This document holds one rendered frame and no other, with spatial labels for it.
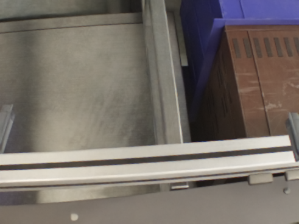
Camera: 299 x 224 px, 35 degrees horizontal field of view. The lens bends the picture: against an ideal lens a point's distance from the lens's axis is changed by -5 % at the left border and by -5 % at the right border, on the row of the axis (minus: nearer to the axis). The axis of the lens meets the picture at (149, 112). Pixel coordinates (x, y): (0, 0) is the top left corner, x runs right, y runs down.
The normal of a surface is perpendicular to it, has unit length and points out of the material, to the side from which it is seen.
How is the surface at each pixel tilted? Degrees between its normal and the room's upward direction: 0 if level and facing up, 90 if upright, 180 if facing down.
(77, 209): 90
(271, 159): 90
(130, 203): 90
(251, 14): 90
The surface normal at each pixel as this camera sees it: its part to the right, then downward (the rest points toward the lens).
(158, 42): 0.05, -0.44
